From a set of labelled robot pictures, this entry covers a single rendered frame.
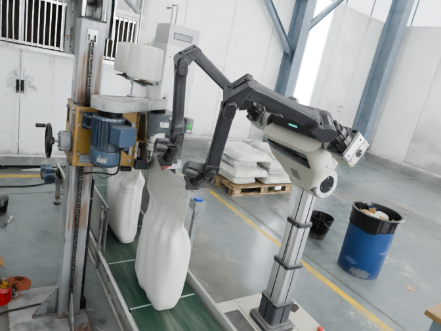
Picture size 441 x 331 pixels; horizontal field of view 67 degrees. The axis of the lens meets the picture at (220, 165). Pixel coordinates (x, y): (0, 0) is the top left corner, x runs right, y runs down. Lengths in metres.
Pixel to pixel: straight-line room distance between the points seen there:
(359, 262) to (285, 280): 1.66
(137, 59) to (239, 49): 5.49
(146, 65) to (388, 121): 8.92
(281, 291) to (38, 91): 3.57
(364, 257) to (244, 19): 5.07
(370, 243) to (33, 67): 4.04
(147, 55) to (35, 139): 3.18
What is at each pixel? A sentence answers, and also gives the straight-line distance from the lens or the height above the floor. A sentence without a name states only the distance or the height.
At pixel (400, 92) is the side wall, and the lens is 10.10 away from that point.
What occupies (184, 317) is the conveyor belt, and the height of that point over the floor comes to 0.38.
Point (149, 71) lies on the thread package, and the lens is 1.68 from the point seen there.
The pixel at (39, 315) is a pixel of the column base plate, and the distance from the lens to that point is 2.49.
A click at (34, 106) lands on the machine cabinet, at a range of 4.58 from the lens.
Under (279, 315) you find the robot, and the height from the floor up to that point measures 0.37.
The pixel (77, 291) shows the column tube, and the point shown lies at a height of 0.19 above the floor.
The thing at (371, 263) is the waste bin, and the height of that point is 0.19.
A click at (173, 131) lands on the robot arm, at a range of 1.71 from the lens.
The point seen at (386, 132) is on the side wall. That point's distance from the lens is 10.13.
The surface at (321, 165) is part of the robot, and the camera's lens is 1.58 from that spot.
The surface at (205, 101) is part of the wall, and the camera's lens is 6.80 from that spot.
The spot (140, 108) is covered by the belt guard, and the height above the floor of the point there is 1.38.
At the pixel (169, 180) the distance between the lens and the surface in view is 1.82.
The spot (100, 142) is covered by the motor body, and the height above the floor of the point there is 1.21.
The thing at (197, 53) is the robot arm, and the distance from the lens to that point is 1.61.
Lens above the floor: 1.65
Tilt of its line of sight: 16 degrees down
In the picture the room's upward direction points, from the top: 12 degrees clockwise
